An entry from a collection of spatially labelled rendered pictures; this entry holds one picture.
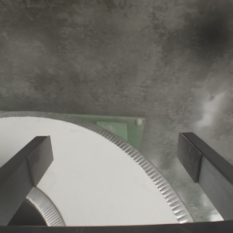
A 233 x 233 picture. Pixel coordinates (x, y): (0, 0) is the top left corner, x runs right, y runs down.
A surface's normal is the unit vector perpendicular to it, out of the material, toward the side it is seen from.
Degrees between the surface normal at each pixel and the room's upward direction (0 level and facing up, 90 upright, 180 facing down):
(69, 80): 0
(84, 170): 90
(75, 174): 90
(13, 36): 0
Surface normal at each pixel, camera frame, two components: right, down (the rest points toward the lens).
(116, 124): 0.04, -0.76
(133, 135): -0.03, 0.65
